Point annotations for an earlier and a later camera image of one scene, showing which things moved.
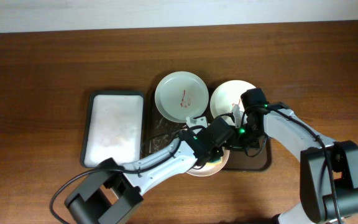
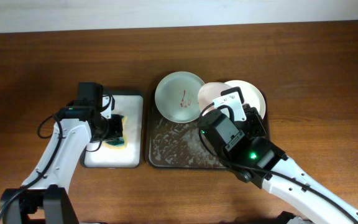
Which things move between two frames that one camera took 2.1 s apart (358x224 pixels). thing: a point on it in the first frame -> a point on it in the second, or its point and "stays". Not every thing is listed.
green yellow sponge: [215, 162] -> [121, 142]
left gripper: [216, 152] -> [116, 120]
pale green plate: [181, 94] stays
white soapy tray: [113, 127] stays
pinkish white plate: [207, 170] -> [209, 92]
